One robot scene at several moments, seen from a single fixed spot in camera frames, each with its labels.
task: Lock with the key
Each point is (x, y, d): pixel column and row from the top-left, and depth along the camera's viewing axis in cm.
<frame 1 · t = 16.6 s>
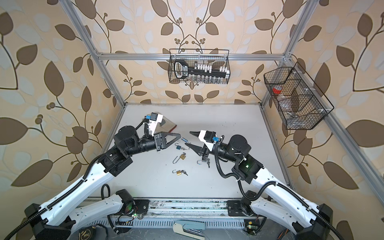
left hand: (179, 137, 57), fingers closed
right hand: (189, 137, 58), fingers open
brass padlock long shackle: (182, 157, 93), point 2 cm above the table
brass padlock with keys: (178, 172, 88), on the table

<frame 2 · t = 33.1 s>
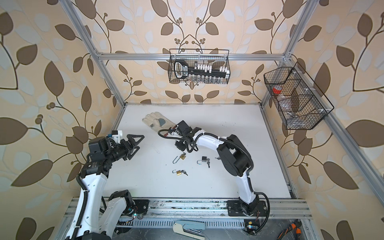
left hand: (141, 141, 73), fingers open
right hand: (179, 144, 93), fingers closed
the named things where they were.

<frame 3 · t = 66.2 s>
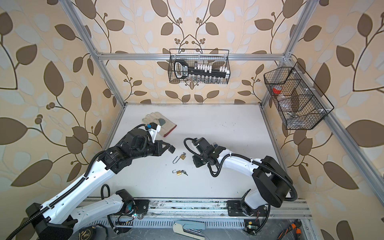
left hand: (170, 144, 70), fingers closed
right hand: (195, 161, 85), fingers closed
the named things where they were.

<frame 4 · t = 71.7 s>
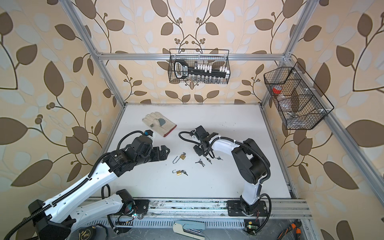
left hand: (164, 151, 74), fingers open
right hand: (200, 149, 94), fingers open
black padlock loose keys: (201, 163, 92), on the table
loose key set: (209, 160, 93), on the table
the other named things where they were.

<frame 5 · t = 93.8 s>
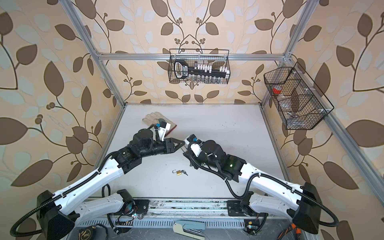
left hand: (183, 143, 68), fingers open
right hand: (186, 152, 70), fingers open
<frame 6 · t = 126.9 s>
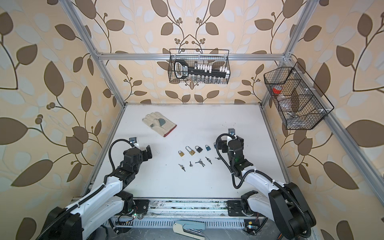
left hand: (141, 146, 85), fingers open
right hand: (228, 138, 86), fingers open
brass padlock long shackle: (191, 151, 96), on the table
brass padlock with keys: (181, 153, 95), on the table
black padlock with keys: (198, 149, 98), on the table
brass padlock loose keys: (182, 166, 90), on the table
long shackle padlock key: (190, 165, 91), on the table
